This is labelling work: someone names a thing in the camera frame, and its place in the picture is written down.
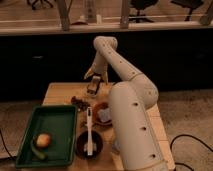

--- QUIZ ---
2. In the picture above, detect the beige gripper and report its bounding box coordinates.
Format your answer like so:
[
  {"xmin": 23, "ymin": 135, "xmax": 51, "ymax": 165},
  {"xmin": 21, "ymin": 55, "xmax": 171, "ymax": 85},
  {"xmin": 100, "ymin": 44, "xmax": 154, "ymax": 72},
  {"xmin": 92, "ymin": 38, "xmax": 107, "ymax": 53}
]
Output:
[{"xmin": 84, "ymin": 68, "xmax": 108, "ymax": 95}]

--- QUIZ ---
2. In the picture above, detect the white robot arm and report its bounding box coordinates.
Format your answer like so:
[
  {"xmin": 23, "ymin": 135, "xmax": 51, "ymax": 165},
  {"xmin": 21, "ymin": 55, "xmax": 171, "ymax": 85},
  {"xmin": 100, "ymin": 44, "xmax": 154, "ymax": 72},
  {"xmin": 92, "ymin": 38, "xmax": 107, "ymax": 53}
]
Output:
[{"xmin": 84, "ymin": 36, "xmax": 169, "ymax": 171}]

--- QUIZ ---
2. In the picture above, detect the white paper cup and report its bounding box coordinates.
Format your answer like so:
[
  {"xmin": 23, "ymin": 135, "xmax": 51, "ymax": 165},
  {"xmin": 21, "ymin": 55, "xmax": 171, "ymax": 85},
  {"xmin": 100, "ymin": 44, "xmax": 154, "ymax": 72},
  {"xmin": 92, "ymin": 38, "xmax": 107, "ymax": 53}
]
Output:
[{"xmin": 86, "ymin": 89, "xmax": 98, "ymax": 98}]

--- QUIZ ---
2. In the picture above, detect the orange brown bowl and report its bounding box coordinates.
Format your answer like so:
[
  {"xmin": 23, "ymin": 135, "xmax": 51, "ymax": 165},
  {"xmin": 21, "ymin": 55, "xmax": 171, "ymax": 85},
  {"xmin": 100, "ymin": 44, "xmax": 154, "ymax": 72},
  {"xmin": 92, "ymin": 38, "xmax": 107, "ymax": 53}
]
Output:
[{"xmin": 93, "ymin": 102, "xmax": 112, "ymax": 126}]

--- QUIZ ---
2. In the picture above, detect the dark dried fruit cluster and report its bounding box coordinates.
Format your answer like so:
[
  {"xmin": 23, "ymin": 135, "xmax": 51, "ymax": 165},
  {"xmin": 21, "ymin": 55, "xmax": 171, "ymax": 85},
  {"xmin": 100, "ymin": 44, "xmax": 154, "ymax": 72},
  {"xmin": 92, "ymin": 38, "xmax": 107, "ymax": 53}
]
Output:
[{"xmin": 71, "ymin": 96, "xmax": 90, "ymax": 112}]

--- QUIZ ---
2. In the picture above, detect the white spatula brush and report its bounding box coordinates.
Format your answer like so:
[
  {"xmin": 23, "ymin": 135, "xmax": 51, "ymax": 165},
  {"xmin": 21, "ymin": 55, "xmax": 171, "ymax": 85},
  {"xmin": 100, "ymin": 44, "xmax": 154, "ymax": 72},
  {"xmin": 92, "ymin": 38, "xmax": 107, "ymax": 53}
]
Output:
[{"xmin": 87, "ymin": 107, "xmax": 93, "ymax": 156}]

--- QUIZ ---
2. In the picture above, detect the grey white cloth piece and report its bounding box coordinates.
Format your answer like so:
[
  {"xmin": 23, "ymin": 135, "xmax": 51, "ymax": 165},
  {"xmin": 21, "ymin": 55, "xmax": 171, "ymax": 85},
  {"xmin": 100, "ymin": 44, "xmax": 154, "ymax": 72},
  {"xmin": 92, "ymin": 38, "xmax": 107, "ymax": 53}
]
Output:
[{"xmin": 98, "ymin": 108, "xmax": 111, "ymax": 123}]

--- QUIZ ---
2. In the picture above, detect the green plastic tray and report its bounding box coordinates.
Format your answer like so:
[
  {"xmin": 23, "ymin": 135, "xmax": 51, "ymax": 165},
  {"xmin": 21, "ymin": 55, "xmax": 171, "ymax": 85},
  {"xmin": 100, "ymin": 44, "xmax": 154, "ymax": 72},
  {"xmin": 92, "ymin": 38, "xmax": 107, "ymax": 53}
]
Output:
[{"xmin": 15, "ymin": 105, "xmax": 77, "ymax": 168}]

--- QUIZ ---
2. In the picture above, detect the black office chair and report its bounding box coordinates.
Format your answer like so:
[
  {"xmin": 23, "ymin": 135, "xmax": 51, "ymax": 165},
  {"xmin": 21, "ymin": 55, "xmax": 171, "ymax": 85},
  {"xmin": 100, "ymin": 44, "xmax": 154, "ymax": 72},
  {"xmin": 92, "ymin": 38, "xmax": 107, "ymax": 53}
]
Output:
[{"xmin": 129, "ymin": 0, "xmax": 158, "ymax": 23}]

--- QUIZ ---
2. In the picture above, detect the dark brown bowl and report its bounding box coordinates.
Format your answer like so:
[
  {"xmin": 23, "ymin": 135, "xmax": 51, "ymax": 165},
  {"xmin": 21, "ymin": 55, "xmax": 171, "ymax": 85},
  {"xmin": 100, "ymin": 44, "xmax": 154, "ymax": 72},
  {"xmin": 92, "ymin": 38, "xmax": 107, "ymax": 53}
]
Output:
[{"xmin": 76, "ymin": 131, "xmax": 103, "ymax": 159}]

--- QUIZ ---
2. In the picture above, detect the black chair base left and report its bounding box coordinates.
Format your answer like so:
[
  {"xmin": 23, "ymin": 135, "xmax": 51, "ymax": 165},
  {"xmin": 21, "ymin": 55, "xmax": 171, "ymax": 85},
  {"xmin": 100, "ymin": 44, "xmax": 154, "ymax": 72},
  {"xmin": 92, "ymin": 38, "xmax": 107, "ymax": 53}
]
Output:
[{"xmin": 26, "ymin": 0, "xmax": 53, "ymax": 10}]

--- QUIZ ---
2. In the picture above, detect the yellow red apple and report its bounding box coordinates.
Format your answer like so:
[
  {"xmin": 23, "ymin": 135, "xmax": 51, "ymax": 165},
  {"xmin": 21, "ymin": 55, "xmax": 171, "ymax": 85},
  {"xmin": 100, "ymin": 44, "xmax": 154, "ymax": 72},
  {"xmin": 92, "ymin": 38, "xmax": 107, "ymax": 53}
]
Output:
[{"xmin": 36, "ymin": 134, "xmax": 51, "ymax": 148}]

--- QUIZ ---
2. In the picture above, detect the green cucumber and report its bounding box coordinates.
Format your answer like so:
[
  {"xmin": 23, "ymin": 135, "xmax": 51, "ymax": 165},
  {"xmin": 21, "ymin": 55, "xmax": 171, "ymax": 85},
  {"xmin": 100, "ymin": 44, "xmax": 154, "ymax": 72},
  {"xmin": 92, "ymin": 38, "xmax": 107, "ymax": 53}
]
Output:
[{"xmin": 30, "ymin": 141, "xmax": 47, "ymax": 160}]

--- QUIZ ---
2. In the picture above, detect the black chair far right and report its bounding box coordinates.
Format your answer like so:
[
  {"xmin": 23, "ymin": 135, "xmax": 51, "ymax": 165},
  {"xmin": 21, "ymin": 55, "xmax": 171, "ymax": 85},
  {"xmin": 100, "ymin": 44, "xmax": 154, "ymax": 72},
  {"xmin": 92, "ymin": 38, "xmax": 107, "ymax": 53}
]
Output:
[{"xmin": 171, "ymin": 0, "xmax": 204, "ymax": 21}]

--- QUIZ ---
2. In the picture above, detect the wooden post right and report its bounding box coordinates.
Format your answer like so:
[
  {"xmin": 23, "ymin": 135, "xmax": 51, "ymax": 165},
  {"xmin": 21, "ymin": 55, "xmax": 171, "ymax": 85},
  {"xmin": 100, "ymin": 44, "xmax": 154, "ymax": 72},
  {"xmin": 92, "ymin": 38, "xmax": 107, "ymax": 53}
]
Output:
[{"xmin": 120, "ymin": 0, "xmax": 130, "ymax": 29}]

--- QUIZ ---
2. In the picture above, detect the wooden table leg post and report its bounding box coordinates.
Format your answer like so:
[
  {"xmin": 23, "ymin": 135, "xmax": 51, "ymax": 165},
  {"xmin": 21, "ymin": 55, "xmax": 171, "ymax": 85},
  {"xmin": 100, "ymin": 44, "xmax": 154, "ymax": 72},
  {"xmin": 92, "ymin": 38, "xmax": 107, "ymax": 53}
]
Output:
[{"xmin": 56, "ymin": 0, "xmax": 70, "ymax": 31}]

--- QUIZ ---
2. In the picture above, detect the black floor cable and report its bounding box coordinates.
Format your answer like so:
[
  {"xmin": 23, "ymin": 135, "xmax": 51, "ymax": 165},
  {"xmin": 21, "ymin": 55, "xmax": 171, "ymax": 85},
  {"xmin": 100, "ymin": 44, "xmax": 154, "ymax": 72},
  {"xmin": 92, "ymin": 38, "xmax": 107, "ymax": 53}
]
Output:
[{"xmin": 169, "ymin": 133, "xmax": 213, "ymax": 171}]

